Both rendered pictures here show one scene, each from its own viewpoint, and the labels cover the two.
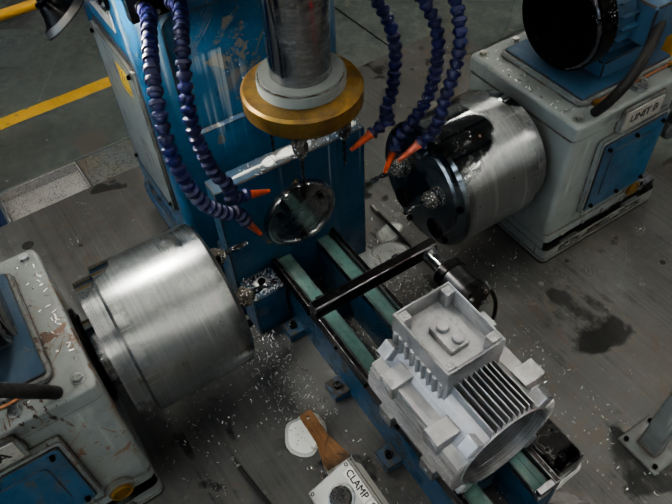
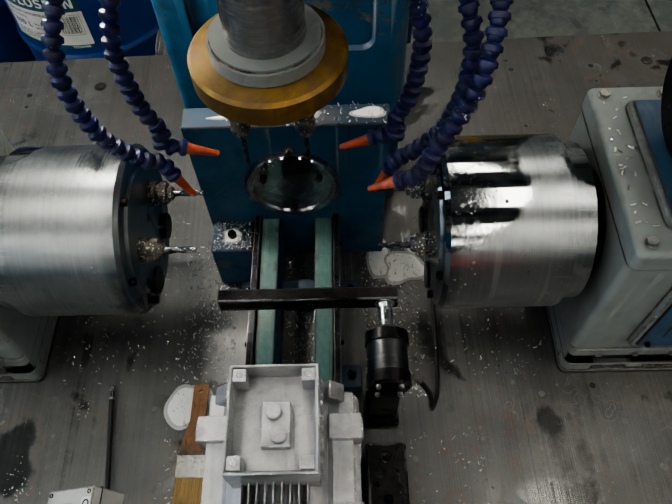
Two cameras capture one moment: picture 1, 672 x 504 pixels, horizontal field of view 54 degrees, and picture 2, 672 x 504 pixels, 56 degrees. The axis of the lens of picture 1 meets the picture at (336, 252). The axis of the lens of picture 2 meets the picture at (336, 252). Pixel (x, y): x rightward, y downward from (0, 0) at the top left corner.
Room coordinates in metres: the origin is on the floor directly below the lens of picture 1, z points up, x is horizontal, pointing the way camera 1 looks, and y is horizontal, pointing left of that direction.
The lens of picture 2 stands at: (0.36, -0.32, 1.82)
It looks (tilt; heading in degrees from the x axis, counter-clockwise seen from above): 58 degrees down; 32
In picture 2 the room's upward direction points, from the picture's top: 3 degrees counter-clockwise
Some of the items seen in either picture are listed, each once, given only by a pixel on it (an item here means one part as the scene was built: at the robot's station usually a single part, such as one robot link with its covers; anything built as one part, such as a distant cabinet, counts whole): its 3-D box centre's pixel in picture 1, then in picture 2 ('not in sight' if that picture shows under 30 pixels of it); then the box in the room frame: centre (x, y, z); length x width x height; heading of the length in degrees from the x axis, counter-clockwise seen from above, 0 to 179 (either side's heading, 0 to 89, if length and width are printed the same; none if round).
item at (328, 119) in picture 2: (286, 210); (295, 172); (0.91, 0.09, 0.97); 0.30 x 0.11 x 0.34; 120
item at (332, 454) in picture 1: (335, 458); (194, 446); (0.48, 0.02, 0.80); 0.21 x 0.05 x 0.01; 30
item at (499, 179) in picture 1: (473, 160); (515, 220); (0.95, -0.27, 1.04); 0.41 x 0.25 x 0.25; 120
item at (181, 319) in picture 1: (138, 332); (50, 231); (0.60, 0.32, 1.04); 0.37 x 0.25 x 0.25; 120
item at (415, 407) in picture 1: (458, 394); (282, 482); (0.47, -0.17, 1.01); 0.20 x 0.19 x 0.19; 30
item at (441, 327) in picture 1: (446, 340); (275, 426); (0.50, -0.15, 1.11); 0.12 x 0.11 x 0.07; 30
